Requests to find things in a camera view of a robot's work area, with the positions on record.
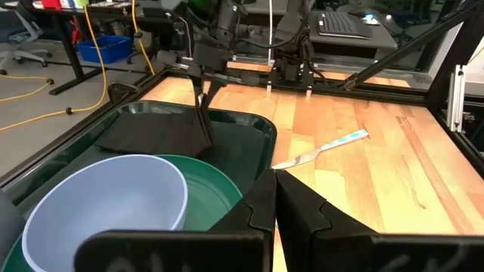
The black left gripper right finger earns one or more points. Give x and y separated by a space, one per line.
359 253

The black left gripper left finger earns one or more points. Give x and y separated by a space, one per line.
189 253

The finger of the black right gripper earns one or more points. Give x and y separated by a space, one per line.
216 87
196 87

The green ridged plate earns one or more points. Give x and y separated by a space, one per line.
211 196

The black napkin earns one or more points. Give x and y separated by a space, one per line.
151 132

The light blue bowl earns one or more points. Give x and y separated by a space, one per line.
106 196

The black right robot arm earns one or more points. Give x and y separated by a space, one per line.
228 22

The dark green tray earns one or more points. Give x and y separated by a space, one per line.
234 151

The blue plastic bin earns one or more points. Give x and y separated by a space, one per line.
106 51

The white and teal knife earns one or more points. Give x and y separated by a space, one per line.
340 140

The black keyboard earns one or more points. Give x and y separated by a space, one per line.
340 24

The black desk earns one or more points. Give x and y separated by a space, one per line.
68 49

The white and blue box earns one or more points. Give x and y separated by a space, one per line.
67 3

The dark grey desk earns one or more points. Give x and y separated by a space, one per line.
378 43

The red box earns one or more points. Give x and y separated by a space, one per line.
51 4

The white office chair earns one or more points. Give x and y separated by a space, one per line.
22 56

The black rail bracket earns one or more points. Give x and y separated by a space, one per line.
121 90

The black table frame rail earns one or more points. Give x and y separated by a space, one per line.
465 147
378 94

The silver metal bracket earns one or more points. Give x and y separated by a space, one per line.
455 98

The black diagonal frame strut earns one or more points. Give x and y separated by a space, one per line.
397 53

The black upright frame post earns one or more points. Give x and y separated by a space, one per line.
453 56

